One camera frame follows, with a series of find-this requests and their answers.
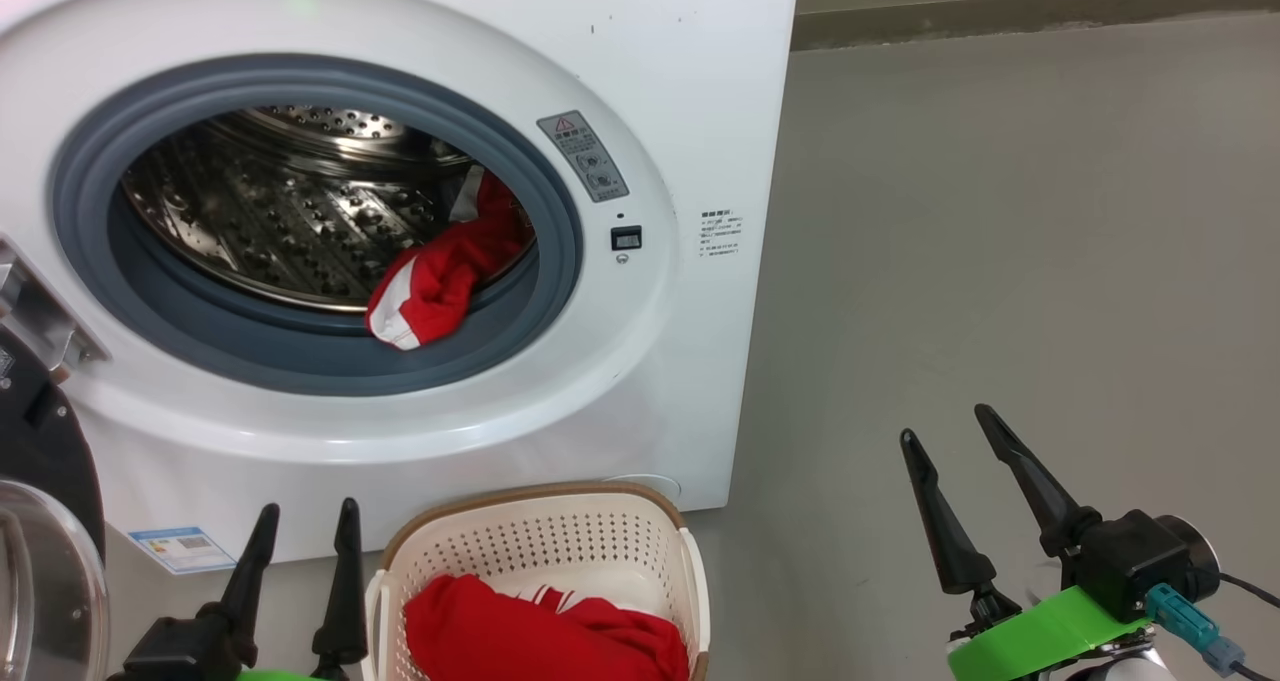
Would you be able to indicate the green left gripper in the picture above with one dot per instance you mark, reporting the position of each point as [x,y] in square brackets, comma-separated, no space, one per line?
[280,676]

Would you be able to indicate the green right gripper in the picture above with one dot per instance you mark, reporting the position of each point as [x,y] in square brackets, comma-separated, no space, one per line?
[1040,636]

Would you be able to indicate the red and white garment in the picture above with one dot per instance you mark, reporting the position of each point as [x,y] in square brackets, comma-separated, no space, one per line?
[440,271]
[520,641]

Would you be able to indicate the black round glass machine door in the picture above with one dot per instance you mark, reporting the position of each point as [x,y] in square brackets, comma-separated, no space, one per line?
[40,461]

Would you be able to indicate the grey rubber door gasket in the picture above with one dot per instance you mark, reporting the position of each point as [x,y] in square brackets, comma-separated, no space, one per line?
[330,356]

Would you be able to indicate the cream perforated laundry basket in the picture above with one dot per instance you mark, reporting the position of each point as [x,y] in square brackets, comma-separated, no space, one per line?
[530,536]

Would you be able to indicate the white washing machine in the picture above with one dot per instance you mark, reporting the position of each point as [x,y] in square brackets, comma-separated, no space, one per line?
[650,381]

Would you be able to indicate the metal door hinge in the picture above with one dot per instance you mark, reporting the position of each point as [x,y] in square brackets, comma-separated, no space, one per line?
[40,321]

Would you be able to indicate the black door lock slot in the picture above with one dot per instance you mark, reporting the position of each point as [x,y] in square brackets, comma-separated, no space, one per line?
[626,238]

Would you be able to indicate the blue energy label sticker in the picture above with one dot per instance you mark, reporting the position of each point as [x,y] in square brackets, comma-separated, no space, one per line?
[182,549]

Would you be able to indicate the round white filter cover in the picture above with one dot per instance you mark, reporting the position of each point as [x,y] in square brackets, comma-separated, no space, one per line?
[645,485]

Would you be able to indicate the small printed text label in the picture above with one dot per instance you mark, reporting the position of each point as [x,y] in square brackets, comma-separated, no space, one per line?
[720,233]

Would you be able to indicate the grey warning label sticker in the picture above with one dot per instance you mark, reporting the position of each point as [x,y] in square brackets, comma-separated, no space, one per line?
[585,156]

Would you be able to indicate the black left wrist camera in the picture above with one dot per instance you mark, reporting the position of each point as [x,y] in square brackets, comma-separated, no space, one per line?
[170,656]

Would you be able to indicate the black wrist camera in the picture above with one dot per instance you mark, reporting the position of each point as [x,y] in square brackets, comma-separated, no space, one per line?
[1135,561]
[170,656]

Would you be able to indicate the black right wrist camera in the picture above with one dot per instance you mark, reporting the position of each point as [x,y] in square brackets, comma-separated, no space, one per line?
[1135,561]

